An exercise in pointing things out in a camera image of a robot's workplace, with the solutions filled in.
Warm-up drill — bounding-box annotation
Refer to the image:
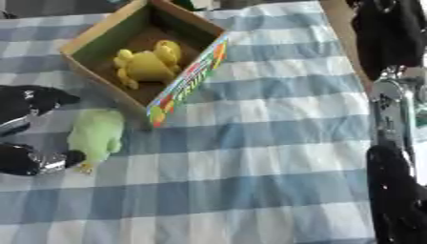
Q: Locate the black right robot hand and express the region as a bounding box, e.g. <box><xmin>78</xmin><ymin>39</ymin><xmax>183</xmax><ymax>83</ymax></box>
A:
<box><xmin>348</xmin><ymin>0</ymin><xmax>427</xmax><ymax>81</ymax></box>

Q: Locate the yellow soft toy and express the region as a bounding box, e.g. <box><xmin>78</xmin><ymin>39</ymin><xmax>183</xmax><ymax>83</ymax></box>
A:
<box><xmin>112</xmin><ymin>39</ymin><xmax>186</xmax><ymax>91</ymax></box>

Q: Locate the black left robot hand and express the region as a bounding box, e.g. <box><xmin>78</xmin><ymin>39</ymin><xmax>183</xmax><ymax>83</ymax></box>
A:
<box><xmin>0</xmin><ymin>84</ymin><xmax>89</xmax><ymax>177</ymax></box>

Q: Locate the tan cardboard box green inside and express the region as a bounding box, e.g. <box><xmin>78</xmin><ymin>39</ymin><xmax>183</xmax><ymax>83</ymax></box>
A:
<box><xmin>58</xmin><ymin>0</ymin><xmax>233</xmax><ymax>129</ymax></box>

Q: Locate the green soft toy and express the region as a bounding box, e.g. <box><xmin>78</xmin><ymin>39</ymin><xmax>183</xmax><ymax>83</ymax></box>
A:
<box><xmin>65</xmin><ymin>108</ymin><xmax>127</xmax><ymax>175</ymax></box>

